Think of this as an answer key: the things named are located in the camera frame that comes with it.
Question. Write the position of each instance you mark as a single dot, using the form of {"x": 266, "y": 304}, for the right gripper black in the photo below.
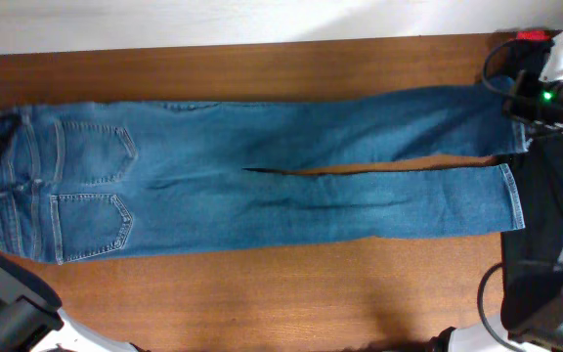
{"x": 528, "y": 82}

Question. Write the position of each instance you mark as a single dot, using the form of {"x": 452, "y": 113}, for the blue denim jeans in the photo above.
{"x": 91, "y": 181}

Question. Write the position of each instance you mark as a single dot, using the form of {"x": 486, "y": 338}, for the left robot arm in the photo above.
{"x": 32, "y": 318}

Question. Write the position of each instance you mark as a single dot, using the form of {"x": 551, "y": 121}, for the red cloth piece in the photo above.
{"x": 532, "y": 35}

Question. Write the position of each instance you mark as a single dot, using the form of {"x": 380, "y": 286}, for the black garment pile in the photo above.
{"x": 532, "y": 271}

